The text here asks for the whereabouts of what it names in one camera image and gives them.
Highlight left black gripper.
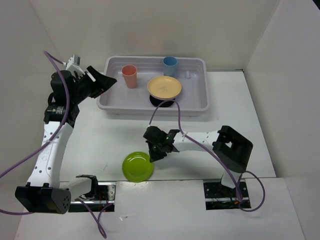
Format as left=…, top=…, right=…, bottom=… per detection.
left=70, top=65, right=117, bottom=104

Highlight green plastic plate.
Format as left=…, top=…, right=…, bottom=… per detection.
left=122, top=151, right=154, bottom=183

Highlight pink plastic cup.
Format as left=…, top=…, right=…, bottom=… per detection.
left=121, top=64, right=137, bottom=89

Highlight black small plate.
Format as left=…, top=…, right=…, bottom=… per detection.
left=149, top=95, right=175, bottom=108

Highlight orange plastic plate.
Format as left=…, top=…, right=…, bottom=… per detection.
left=147, top=76, right=182, bottom=100

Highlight blue plastic cup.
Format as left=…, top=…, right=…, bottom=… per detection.
left=163, top=56, right=178, bottom=77

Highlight purple plastic plate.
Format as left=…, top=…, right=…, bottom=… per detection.
left=150, top=95, right=176, bottom=101

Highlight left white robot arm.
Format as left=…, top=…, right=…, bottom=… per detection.
left=15, top=66, right=117, bottom=214

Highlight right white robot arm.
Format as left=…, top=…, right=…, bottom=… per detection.
left=143, top=125, right=253, bottom=197

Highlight lavender plastic bin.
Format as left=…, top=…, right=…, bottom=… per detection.
left=97, top=56, right=210, bottom=117

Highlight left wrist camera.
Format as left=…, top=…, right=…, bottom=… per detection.
left=65, top=54, right=82, bottom=72

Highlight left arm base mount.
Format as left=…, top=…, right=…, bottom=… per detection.
left=64, top=174, right=116, bottom=213

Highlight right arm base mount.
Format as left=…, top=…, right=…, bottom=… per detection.
left=203, top=180, right=241, bottom=211

